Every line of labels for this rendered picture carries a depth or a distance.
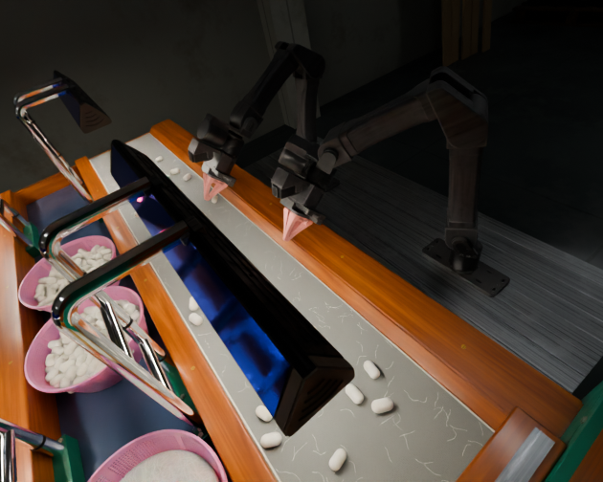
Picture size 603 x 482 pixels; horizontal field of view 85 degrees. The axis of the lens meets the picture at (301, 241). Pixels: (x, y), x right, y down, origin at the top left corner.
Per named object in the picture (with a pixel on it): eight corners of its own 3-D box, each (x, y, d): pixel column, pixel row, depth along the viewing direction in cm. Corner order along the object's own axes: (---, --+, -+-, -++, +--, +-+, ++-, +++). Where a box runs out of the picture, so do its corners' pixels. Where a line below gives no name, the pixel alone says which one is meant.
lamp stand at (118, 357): (240, 320, 81) (149, 165, 50) (286, 381, 68) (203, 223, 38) (170, 371, 75) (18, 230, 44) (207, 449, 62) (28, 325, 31)
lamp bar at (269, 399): (150, 162, 70) (132, 130, 65) (357, 378, 30) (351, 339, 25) (114, 179, 68) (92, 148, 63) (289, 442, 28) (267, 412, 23)
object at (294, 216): (280, 242, 75) (300, 207, 73) (264, 229, 79) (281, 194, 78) (300, 248, 80) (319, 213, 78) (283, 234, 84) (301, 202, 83)
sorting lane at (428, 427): (151, 136, 164) (148, 132, 163) (532, 471, 48) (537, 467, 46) (91, 164, 154) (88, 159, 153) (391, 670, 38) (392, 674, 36)
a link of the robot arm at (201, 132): (205, 143, 85) (225, 99, 82) (192, 134, 90) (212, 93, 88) (240, 160, 93) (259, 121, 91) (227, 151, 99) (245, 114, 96)
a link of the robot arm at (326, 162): (273, 171, 74) (288, 129, 65) (286, 151, 80) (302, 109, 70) (318, 195, 75) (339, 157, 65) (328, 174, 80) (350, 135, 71)
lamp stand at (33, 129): (133, 181, 144) (63, 74, 113) (146, 199, 131) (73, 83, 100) (90, 202, 137) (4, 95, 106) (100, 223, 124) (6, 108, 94)
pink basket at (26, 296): (120, 244, 113) (103, 223, 106) (142, 287, 96) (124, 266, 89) (39, 288, 104) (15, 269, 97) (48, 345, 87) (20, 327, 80)
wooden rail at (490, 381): (185, 150, 178) (168, 118, 165) (545, 438, 61) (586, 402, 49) (164, 161, 174) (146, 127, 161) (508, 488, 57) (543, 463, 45)
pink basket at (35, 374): (122, 294, 96) (101, 273, 89) (182, 328, 83) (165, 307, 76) (34, 375, 81) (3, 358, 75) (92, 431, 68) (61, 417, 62)
